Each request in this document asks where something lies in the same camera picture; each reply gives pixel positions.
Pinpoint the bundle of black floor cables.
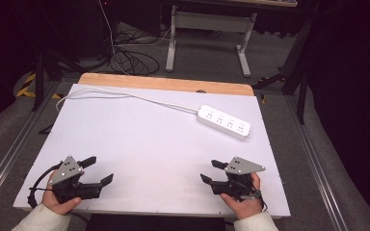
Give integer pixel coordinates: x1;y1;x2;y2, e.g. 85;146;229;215
108;30;172;77

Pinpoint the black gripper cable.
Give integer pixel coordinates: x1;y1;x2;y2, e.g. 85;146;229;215
27;161;63;210
240;188;269;213

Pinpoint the wooden table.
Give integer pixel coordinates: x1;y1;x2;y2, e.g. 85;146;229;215
77;72;255;97

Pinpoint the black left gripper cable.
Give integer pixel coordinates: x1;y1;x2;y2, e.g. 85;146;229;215
27;161;63;210

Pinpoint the white power strip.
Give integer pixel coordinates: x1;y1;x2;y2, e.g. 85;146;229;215
196;104;252;141

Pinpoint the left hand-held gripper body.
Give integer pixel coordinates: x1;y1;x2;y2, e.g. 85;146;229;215
47;155;104;204

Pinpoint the person's left hand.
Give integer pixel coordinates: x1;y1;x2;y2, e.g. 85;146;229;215
41;169;83;216

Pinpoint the black metal stand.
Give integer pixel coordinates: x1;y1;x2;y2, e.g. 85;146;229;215
252;18;313;125

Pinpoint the grey metal desk frame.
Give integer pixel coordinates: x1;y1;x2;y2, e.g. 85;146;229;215
165;4;258;78

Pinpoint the black tripod stand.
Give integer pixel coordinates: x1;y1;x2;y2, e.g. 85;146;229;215
32;0;89;113

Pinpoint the grey metal floor rail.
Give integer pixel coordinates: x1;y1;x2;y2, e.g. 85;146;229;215
0;81;61;207
284;95;350;231

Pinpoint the white board sheet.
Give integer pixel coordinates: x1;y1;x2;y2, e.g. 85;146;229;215
13;83;292;219

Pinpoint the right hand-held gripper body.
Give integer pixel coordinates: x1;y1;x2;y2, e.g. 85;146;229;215
210;156;266;201

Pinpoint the thin white floor cable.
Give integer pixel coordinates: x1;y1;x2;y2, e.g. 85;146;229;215
97;0;127;75

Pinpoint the black panel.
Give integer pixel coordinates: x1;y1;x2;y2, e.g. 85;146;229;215
84;214;227;231

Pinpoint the yellow black floor tape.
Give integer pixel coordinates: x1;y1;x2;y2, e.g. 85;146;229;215
15;72;63;100

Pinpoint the white power strip cable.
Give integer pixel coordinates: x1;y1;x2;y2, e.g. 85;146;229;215
55;86;200;115

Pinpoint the person's right hand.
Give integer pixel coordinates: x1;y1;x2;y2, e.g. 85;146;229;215
220;172;263;221

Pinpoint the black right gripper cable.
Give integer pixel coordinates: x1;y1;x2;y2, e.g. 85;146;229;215
240;188;269;213

